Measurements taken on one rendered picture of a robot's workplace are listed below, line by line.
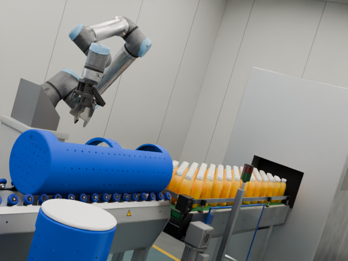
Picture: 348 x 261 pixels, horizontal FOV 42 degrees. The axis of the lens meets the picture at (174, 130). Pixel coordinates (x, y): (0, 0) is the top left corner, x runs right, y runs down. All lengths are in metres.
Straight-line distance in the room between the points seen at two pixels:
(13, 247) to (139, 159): 0.74
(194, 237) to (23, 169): 1.10
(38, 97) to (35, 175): 0.96
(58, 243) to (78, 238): 0.07
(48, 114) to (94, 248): 1.46
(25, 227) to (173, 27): 5.16
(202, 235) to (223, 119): 4.73
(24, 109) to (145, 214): 1.04
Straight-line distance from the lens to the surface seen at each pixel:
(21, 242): 2.02
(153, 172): 2.43
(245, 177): 2.81
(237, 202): 2.85
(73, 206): 1.76
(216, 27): 7.63
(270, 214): 3.79
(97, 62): 2.06
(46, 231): 1.63
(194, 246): 2.69
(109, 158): 2.17
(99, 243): 1.63
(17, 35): 5.15
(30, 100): 2.93
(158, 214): 2.62
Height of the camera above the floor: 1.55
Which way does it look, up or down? 5 degrees down
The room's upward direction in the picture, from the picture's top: 17 degrees clockwise
